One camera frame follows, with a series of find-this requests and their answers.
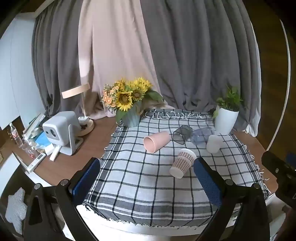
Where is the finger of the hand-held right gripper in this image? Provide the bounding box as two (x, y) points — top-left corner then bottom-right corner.
(261, 151), (296, 201)

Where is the white cup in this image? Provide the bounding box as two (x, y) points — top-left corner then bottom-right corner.
(206, 134), (223, 154)

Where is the pink cup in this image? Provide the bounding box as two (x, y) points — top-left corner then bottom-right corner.
(143, 131), (171, 153)

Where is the checked paper cup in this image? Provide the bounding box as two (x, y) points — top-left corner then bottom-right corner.
(169, 148), (197, 179)

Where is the white cabinet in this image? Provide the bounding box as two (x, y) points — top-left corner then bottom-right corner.
(0, 11), (44, 130)

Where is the ribbed teal vase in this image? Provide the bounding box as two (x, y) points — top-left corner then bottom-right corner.
(119, 102), (142, 128)

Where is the clear water bottle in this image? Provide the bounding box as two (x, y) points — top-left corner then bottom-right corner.
(9, 123), (23, 147)

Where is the grey curtain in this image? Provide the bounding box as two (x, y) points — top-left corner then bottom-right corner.
(139, 0), (262, 137)
(31, 0), (95, 116)

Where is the white plant pot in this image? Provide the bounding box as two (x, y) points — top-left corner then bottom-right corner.
(214, 105), (240, 135)

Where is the wooden desk lamp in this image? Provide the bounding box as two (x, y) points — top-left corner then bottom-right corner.
(61, 83), (95, 137)

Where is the sunflower bouquet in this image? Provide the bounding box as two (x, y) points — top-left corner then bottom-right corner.
(101, 77), (164, 124)

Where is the pale pink curtain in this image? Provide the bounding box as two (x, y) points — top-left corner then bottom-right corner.
(77, 0), (176, 120)

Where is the striped star pillow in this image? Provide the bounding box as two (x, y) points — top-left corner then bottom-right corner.
(5, 187), (26, 229)

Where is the blue packet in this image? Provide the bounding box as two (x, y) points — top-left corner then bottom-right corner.
(35, 133), (51, 147)

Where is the clear bluish cup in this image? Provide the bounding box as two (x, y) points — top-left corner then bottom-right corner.
(190, 127), (215, 145)

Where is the white slim remote control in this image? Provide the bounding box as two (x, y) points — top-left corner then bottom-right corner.
(49, 145), (62, 161)

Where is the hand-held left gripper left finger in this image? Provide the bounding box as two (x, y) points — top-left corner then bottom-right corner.
(22, 158), (100, 241)

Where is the green potted plant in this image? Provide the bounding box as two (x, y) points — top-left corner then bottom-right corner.
(213, 85), (244, 118)

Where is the checked tablecloth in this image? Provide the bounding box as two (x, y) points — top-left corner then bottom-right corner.
(83, 108), (271, 227)

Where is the white projector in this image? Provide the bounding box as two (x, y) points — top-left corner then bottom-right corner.
(42, 111), (83, 156)

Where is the dark transparent cup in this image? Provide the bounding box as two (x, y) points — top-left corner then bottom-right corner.
(173, 125), (193, 145)

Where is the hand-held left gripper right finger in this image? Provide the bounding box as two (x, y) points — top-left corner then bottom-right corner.
(193, 158), (271, 241)

